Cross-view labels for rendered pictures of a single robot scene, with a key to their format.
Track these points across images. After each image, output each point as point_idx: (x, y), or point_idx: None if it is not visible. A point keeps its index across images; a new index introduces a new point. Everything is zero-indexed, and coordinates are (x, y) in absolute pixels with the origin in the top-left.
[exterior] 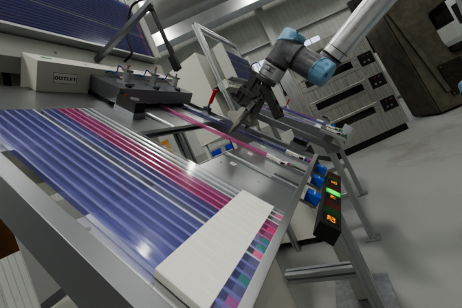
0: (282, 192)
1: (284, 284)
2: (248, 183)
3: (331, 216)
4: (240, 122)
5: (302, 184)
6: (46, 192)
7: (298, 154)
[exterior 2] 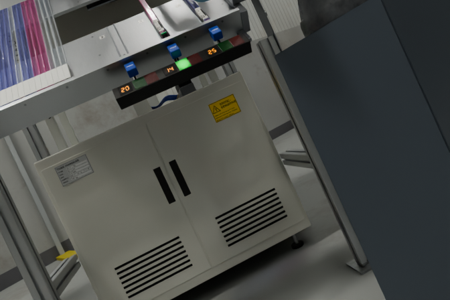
0: None
1: (273, 161)
2: (88, 57)
3: (128, 87)
4: None
5: (120, 58)
6: None
7: (204, 13)
